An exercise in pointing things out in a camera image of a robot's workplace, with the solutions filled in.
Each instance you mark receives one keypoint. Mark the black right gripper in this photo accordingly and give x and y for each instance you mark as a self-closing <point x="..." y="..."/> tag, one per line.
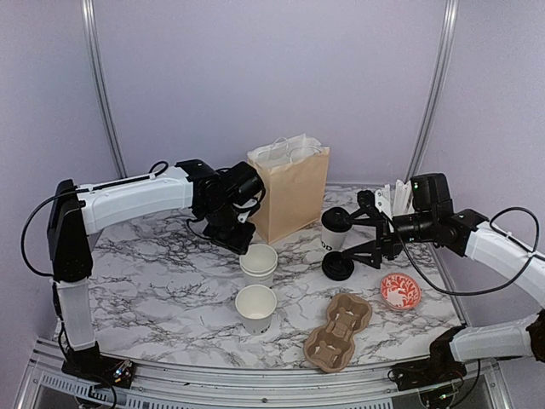
<point x="377" y="220"/>

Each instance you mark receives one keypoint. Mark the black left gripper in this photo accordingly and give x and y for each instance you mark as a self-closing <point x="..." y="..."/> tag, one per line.
<point x="239" y="244"/>

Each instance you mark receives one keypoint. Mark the white paper coffee cup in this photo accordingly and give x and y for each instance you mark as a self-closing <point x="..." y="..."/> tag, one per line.
<point x="333" y="234"/>

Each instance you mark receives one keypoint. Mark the stack of white cups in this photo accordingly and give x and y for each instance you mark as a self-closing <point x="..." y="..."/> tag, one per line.
<point x="258" y="265"/>

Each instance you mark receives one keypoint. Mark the brown paper takeout bag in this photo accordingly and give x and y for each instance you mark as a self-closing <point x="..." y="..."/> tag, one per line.
<point x="294" y="171"/>

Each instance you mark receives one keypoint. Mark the brown cardboard cup carrier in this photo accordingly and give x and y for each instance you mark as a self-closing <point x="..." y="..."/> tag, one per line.
<point x="331" y="346"/>

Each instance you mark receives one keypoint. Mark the black coffee cup lid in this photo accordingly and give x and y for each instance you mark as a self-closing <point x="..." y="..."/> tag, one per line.
<point x="336" y="220"/>

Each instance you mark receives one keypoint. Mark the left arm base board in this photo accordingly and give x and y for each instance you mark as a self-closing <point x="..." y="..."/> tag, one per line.
<point x="106" y="371"/>

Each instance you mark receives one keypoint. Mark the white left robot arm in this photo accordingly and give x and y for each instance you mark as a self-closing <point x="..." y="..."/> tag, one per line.
<point x="79" y="212"/>

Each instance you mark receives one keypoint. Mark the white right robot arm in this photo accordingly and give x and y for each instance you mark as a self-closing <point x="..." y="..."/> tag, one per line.
<point x="466" y="233"/>

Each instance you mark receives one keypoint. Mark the right arm base board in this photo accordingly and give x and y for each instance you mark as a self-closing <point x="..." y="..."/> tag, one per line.
<point x="426" y="372"/>

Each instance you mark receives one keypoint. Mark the stack of black lids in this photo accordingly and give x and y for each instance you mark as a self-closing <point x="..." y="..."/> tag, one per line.
<point x="336" y="267"/>

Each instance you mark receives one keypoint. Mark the red floral bowl right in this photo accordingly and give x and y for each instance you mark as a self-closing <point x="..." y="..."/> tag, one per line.
<point x="400" y="292"/>

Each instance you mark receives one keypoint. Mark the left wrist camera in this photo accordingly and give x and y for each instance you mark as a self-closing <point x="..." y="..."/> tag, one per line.
<point x="246" y="210"/>

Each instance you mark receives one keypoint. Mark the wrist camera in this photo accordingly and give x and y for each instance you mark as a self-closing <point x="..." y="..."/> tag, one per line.
<point x="246" y="210"/>
<point x="373" y="204"/>

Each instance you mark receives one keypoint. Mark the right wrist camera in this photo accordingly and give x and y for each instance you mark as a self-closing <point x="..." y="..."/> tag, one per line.
<point x="373" y="204"/>

